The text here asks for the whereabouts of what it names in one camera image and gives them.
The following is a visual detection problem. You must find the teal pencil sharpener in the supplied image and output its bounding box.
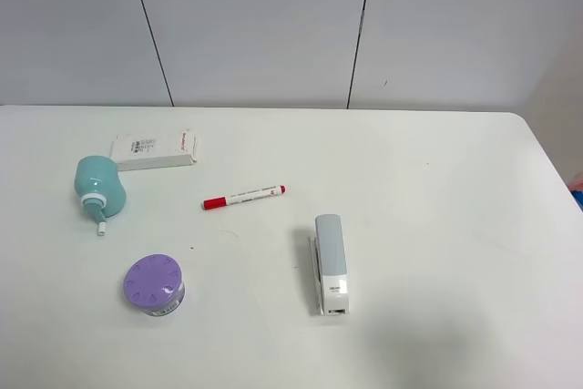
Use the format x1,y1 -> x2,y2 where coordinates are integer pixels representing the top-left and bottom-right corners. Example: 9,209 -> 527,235
74,156 -> 127,236

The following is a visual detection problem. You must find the grey white stapler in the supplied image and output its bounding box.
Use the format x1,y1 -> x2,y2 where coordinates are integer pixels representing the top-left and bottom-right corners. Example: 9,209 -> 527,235
310,214 -> 350,316

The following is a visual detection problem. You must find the red whiteboard marker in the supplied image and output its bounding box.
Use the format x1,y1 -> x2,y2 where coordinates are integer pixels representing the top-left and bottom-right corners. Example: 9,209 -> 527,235
201,185 -> 286,210

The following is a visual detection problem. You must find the white cardboard box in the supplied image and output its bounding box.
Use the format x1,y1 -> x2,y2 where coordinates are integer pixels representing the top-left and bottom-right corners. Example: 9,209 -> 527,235
109,129 -> 198,171

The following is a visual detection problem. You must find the purple lidded jar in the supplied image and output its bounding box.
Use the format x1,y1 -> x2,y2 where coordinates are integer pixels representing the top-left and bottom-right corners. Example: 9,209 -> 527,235
123,254 -> 186,317

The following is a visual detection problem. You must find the blue object at edge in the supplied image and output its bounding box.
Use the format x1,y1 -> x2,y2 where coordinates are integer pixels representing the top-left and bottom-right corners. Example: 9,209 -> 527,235
568,172 -> 583,210

